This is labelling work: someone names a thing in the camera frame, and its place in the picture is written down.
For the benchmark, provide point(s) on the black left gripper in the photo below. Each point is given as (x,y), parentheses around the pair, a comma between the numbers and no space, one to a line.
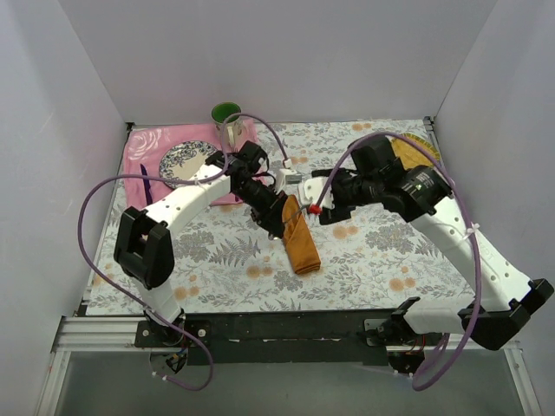
(270,215)

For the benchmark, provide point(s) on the orange cloth napkin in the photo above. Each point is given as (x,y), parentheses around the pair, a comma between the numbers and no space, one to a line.
(298,242)

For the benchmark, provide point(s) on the silver metal spoon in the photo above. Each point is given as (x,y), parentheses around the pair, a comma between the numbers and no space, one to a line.
(296,213)

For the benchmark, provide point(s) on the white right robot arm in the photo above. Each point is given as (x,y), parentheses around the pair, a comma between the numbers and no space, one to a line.
(424,197)

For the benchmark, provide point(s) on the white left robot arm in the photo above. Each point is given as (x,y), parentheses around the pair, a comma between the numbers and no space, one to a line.
(144,245)

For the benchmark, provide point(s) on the green inside floral mug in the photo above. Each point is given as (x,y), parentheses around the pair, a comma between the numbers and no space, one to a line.
(226,118)

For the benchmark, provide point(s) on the woven bamboo basket tray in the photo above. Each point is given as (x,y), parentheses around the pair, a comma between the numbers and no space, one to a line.
(411,157)

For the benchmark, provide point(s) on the floral patterned table mat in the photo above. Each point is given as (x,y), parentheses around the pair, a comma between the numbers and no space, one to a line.
(225,263)

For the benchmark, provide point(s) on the blue floral ceramic plate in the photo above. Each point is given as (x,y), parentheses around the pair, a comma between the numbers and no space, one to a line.
(184,160)

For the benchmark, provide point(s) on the purple plastic knife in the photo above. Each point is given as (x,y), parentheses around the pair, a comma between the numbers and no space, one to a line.
(146,185)

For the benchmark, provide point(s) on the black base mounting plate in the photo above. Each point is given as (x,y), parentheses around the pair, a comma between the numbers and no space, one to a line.
(290,336)

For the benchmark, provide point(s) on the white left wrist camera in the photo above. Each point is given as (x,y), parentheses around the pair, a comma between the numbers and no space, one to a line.
(286,176)

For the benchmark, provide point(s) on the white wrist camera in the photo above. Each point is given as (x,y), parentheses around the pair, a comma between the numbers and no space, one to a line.
(314,196)
(286,176)

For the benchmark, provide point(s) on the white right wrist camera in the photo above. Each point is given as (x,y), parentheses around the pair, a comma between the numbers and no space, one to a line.
(314,196)

